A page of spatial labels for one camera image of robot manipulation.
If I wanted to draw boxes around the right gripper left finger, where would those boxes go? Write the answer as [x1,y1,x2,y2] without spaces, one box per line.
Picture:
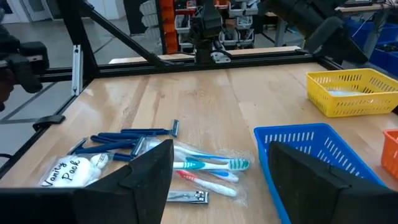
[0,139,175,224]

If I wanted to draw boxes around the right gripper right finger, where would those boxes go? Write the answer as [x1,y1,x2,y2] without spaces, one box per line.
[269,141,398,224]

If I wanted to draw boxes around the blue plastic basket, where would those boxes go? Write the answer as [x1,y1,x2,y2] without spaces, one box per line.
[253,123,386,224]

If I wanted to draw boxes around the vanity pack cotton bag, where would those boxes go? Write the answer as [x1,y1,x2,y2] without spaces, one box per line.
[39,153,109,189]

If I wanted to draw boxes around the silver nail clipper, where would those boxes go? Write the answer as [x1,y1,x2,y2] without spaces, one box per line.
[167,190,210,205]

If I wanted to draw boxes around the bagged blue toothbrush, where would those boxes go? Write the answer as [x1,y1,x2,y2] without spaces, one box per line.
[149,141,240,184]

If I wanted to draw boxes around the orange plastic basket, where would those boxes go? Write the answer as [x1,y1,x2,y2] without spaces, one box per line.
[381,129,398,181]

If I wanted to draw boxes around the yellow plastic basket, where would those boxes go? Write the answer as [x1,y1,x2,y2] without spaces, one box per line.
[306,68,398,118]

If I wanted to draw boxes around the black table edge clamp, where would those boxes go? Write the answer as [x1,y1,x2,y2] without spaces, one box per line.
[32,114,66,132]

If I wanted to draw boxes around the blue storage bins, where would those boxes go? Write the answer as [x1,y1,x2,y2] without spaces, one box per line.
[345,17,398,77]

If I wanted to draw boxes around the shelf of white bins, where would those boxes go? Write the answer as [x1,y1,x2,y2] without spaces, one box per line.
[174,0,261,49]

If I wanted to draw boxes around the black aluminium rig frame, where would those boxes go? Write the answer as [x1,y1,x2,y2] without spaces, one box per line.
[0,0,343,180]

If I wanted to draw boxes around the orange rack post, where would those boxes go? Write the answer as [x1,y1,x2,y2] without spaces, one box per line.
[160,0,175,54]

